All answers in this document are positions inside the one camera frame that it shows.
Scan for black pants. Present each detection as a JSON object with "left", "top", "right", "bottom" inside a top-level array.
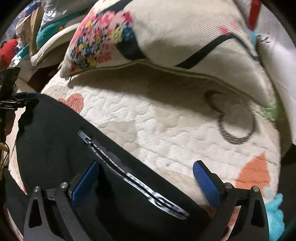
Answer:
[{"left": 4, "top": 93, "right": 211, "bottom": 240}]

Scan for teal fleece blanket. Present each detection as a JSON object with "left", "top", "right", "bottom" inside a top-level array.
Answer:
[{"left": 265, "top": 193, "right": 285, "bottom": 241}]

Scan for person in red shirt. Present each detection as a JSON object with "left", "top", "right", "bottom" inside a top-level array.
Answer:
[{"left": 0, "top": 39, "right": 18, "bottom": 69}]

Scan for beige folded mattress pad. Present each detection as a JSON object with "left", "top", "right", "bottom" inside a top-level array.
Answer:
[{"left": 30, "top": 23, "right": 80, "bottom": 68}]

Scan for teal folded cloth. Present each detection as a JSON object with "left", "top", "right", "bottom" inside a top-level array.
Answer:
[{"left": 36, "top": 13, "right": 84, "bottom": 50}]

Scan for brown cardboard boxes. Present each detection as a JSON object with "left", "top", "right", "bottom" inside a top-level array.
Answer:
[{"left": 16, "top": 6, "right": 44, "bottom": 56}]

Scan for patchwork quilted bed cover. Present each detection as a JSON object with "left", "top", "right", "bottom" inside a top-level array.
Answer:
[{"left": 9, "top": 62, "right": 285, "bottom": 241}]

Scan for white paper bag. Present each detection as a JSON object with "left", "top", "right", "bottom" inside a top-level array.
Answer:
[{"left": 235, "top": 0, "right": 296, "bottom": 112}]

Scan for floral print cushion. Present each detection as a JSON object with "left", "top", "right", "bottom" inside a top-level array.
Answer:
[{"left": 60, "top": 1, "right": 273, "bottom": 107}]

